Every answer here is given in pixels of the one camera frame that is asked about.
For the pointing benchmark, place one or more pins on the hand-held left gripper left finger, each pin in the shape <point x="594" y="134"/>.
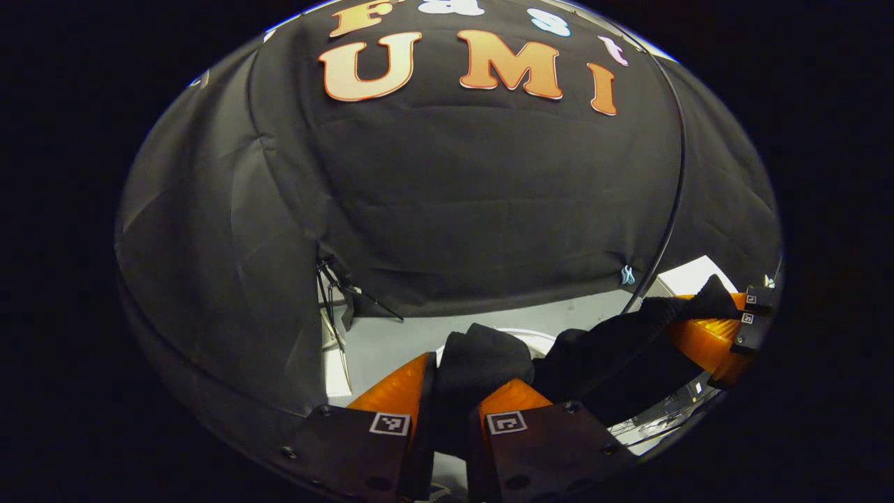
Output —
<point x="349" y="447"/>

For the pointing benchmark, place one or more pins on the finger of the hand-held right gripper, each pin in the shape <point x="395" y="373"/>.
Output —
<point x="760" y="300"/>
<point x="712" y="346"/>

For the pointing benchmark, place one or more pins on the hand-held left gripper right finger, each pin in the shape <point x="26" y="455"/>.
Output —
<point x="545" y="454"/>

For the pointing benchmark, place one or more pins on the black jacket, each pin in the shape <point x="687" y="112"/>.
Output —
<point x="489" y="356"/>

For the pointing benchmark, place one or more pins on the white flat board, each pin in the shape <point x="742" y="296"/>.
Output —
<point x="691" y="272"/>

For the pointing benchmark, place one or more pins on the black tripod stand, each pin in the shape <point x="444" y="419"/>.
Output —
<point x="347" y="307"/>

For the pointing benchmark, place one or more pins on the black backdrop cloth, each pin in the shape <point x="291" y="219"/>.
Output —
<point x="489" y="195"/>

